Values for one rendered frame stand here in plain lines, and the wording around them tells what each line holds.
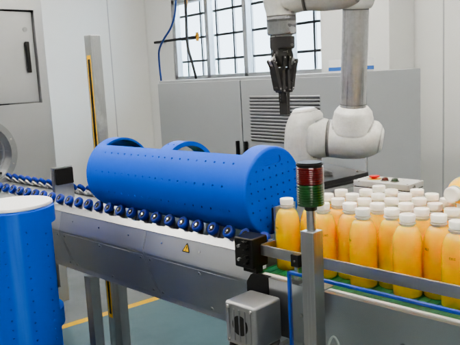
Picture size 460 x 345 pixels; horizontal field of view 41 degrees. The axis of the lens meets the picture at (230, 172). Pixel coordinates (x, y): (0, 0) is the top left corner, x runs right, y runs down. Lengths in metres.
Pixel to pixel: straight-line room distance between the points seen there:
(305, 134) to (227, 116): 1.94
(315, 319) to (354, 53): 1.23
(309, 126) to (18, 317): 1.31
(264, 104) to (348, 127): 1.67
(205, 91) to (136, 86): 3.08
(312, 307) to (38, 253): 1.18
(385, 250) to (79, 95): 5.91
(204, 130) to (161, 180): 2.48
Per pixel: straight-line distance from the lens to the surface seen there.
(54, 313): 2.43
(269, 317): 1.69
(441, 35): 4.70
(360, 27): 2.41
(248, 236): 1.78
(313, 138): 2.46
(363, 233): 1.61
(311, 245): 1.42
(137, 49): 7.61
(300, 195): 1.39
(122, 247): 2.42
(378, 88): 3.56
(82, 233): 2.64
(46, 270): 2.37
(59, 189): 2.97
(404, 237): 1.54
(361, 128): 2.43
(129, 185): 2.30
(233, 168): 1.91
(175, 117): 4.91
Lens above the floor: 1.46
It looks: 9 degrees down
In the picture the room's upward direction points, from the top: 3 degrees counter-clockwise
